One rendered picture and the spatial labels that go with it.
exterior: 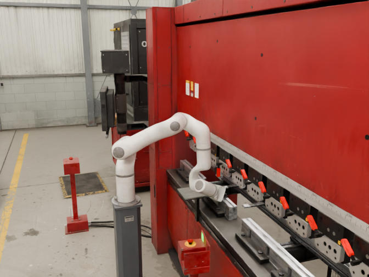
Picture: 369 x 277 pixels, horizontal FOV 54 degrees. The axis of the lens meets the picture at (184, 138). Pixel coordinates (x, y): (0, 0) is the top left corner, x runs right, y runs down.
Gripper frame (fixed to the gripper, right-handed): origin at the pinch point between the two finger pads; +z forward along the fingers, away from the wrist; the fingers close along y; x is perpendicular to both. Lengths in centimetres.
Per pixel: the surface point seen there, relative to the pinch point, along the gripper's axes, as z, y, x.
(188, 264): -27, -46, -8
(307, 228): -53, -4, -78
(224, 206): 0.0, -7.2, -2.6
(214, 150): -11.8, 26.6, 11.7
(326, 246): -58, -9, -89
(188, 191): -9.6, -5.5, 23.5
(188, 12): -38, 120, 57
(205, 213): -2.2, -15.8, 9.0
